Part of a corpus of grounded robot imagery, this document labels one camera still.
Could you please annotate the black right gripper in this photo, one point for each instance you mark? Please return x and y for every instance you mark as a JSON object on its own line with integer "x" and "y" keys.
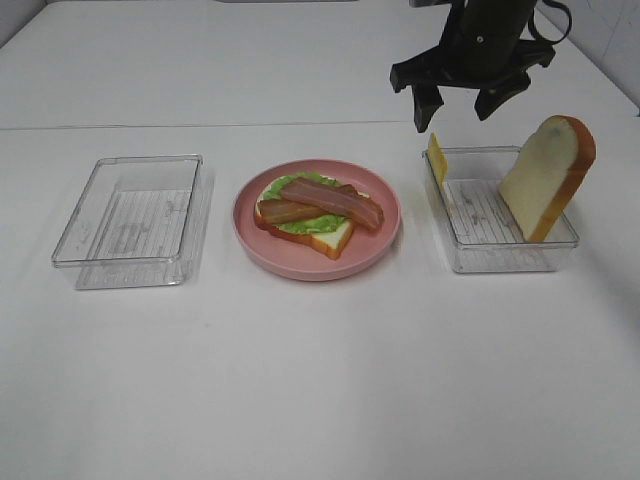
{"x": 480, "y": 47}

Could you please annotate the yellow cheese slice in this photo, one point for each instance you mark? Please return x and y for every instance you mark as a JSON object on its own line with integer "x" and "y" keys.
{"x": 437, "y": 160}

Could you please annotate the red bacon strip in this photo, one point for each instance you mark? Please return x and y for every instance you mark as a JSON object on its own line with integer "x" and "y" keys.
{"x": 335, "y": 200}

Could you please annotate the white bread slice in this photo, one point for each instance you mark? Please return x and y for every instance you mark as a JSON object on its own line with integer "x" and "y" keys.
{"x": 549, "y": 169}
{"x": 329, "y": 244}

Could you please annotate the green lettuce leaf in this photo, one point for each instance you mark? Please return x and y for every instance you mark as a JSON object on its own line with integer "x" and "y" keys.
{"x": 320, "y": 223}

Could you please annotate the brown bacon strip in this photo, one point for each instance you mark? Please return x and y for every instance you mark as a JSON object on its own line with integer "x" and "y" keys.
{"x": 277, "y": 211}

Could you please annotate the clear plastic right container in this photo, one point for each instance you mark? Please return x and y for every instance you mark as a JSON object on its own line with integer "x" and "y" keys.
{"x": 477, "y": 229}

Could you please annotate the clear plastic container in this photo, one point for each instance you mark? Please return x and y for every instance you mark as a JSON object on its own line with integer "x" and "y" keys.
{"x": 477, "y": 229}
{"x": 138, "y": 223}

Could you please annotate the pink round plate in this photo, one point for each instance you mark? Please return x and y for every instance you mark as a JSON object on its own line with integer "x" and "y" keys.
{"x": 299, "y": 262}

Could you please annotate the clear plastic left container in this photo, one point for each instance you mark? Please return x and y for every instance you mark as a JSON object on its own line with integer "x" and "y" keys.
{"x": 138, "y": 223}

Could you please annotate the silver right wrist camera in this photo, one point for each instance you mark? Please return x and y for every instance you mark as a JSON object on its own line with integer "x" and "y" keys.
{"x": 427, "y": 3}

